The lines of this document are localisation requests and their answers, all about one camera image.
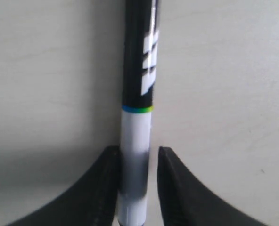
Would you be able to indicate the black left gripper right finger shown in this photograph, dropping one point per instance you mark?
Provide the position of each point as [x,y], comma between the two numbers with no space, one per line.
[185,201]

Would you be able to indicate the black and white whiteboard marker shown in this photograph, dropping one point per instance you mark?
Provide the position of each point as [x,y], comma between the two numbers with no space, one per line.
[139,76]

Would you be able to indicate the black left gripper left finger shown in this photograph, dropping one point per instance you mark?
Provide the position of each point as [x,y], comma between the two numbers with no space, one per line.
[91,201]

